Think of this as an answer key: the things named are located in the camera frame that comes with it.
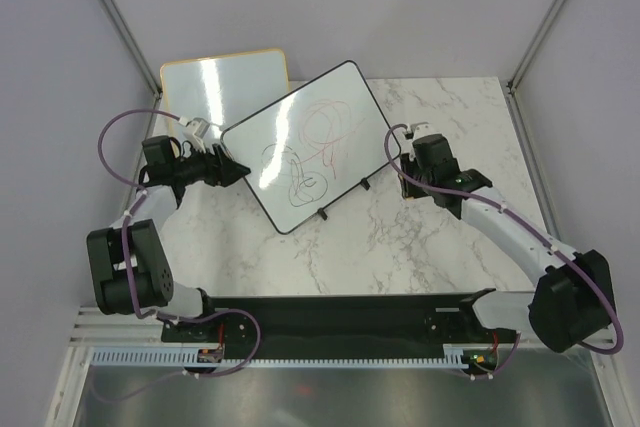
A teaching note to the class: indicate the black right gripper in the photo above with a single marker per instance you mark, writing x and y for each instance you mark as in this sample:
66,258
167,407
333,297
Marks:
407,164

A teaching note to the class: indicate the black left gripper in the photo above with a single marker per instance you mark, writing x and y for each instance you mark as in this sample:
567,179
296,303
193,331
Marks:
219,165

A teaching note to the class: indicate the black-framed whiteboard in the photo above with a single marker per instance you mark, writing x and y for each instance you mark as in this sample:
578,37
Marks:
311,147

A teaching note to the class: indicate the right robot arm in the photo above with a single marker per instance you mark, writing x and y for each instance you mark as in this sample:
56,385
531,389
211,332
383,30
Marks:
572,297

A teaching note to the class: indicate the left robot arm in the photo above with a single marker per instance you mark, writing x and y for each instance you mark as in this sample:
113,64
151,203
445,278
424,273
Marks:
130,271

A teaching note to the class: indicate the yellow-framed whiteboard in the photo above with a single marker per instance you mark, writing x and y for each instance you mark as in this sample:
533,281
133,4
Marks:
226,89

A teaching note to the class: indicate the black stand foot of black board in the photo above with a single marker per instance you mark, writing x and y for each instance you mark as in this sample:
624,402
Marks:
364,183

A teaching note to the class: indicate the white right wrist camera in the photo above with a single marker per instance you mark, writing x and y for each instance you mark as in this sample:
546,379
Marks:
416,130

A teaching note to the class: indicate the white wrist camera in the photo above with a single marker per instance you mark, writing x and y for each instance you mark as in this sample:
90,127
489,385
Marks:
416,130
195,129

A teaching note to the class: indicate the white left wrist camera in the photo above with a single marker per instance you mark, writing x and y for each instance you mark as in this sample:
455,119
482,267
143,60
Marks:
195,129

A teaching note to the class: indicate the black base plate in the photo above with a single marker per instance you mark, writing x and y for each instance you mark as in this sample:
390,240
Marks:
346,326

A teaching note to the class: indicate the white slotted cable duct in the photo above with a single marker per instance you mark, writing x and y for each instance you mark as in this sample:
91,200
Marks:
192,357

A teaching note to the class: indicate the aluminium frame left post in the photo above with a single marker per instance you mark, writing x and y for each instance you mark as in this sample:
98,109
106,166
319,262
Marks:
116,18

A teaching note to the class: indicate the aluminium frame post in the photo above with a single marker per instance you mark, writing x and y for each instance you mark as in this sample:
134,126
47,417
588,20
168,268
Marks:
116,18
542,32

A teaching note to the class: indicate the aluminium rail front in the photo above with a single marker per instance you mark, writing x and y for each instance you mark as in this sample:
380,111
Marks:
91,327

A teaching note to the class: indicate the aluminium frame right post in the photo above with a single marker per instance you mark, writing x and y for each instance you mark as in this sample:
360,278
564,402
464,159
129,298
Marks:
542,32

